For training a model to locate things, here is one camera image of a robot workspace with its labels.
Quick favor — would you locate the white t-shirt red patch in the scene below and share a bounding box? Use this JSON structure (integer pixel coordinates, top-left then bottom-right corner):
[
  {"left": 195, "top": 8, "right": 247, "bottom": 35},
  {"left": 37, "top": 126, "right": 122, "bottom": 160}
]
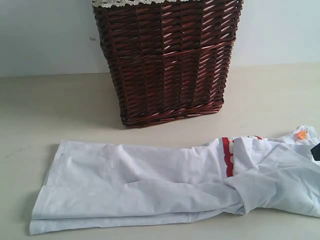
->
[{"left": 29, "top": 125, "right": 320, "bottom": 235}]

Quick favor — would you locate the dark red wicker basket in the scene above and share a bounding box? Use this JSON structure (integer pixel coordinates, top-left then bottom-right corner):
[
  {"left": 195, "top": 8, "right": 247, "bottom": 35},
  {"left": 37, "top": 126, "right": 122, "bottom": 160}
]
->
[{"left": 92, "top": 0, "right": 243, "bottom": 128}]

